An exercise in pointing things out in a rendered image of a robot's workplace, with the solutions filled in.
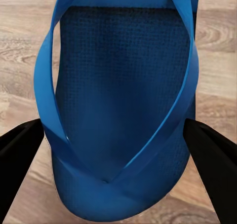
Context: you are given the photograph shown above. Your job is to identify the sandal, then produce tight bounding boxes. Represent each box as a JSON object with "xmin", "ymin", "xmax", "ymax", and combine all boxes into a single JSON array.
[{"xmin": 34, "ymin": 0, "xmax": 199, "ymax": 222}]

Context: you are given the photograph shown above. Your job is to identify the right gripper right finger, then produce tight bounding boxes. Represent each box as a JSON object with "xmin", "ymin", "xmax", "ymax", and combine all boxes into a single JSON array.
[{"xmin": 183, "ymin": 118, "xmax": 237, "ymax": 224}]

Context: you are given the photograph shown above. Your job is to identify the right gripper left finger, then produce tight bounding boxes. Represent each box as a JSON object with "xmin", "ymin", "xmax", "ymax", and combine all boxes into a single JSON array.
[{"xmin": 0, "ymin": 118, "xmax": 44, "ymax": 224}]

